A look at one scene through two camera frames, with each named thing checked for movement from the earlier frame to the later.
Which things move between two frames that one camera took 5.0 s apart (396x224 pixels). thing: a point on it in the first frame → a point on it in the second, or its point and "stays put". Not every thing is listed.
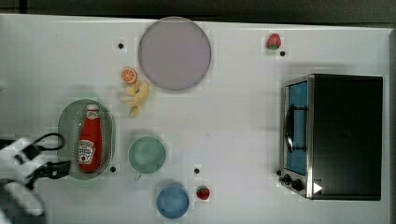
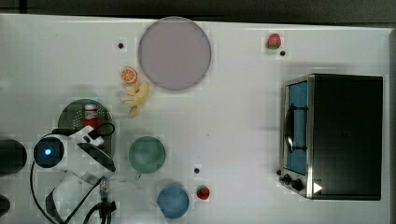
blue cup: x=173 y=202 stays put
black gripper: x=54 y=170 → x=96 y=153
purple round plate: x=175 y=53 stays put
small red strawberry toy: x=203 y=192 stays put
